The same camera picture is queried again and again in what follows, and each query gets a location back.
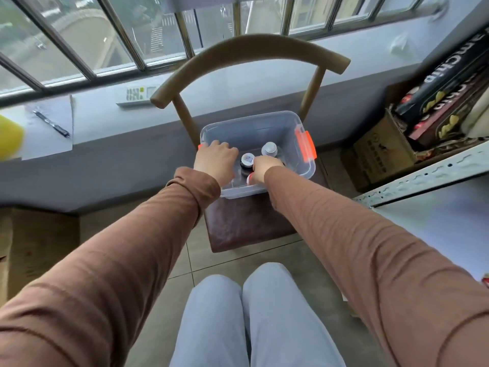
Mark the person's left hand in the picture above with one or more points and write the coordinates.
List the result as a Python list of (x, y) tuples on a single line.
[(214, 160)]

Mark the person's right hand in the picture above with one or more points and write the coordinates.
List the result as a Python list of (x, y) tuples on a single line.
[(265, 166)]

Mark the person's left thumb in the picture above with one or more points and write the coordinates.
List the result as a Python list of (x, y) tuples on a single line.
[(230, 173)]

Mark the person's right thumb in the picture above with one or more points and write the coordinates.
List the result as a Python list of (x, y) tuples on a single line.
[(255, 170)]

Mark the small red white bottle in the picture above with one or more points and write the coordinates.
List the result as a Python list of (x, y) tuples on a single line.
[(249, 180)]

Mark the clear box with orange latches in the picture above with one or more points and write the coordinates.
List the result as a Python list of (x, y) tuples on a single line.
[(252, 129)]

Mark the person's left forearm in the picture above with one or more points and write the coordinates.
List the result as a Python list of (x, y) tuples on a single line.
[(114, 263)]

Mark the person's right forearm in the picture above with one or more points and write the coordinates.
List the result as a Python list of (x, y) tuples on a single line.
[(363, 256)]

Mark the dark bottle with labelled cap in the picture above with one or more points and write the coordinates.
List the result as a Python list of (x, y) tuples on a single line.
[(247, 160)]

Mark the white capped bottle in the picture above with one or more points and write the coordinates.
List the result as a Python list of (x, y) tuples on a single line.
[(269, 149)]

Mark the white remote control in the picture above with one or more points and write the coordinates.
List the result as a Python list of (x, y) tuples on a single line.
[(135, 96)]

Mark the wooden chair with brown seat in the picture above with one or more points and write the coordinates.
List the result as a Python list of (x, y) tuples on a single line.
[(244, 47)]

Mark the brown cardboard box with print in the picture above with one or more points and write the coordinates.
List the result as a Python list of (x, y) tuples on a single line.
[(378, 154)]

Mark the person's right leg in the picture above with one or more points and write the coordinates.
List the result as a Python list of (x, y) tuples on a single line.
[(284, 317)]

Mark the person's leg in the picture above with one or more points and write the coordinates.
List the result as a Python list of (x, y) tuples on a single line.
[(284, 317), (210, 324)]

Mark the person's left leg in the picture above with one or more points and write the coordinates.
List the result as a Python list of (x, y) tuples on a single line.
[(210, 324)]

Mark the metal window grille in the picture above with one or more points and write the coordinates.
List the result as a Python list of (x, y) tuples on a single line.
[(122, 34)]

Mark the black pen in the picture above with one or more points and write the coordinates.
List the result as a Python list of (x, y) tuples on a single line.
[(51, 124)]

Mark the white paper sheet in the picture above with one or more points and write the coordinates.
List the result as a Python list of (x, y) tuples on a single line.
[(46, 145)]

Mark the small white object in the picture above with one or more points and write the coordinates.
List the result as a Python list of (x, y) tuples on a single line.
[(399, 43)]

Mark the dark red snack box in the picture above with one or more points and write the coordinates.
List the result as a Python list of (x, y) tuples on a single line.
[(452, 118)]

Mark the long black snack box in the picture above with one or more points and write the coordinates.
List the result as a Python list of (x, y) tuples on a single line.
[(443, 78)]

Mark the plain brown cardboard box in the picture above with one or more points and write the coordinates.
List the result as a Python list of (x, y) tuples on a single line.
[(34, 248)]

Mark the yellow object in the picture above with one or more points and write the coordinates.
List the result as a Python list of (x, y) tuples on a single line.
[(9, 137)]

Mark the cream cloth bundle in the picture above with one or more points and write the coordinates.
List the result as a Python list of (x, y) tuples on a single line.
[(477, 116)]

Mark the grey perforated metal shelf rail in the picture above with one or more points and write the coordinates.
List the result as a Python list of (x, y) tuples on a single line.
[(431, 175)]

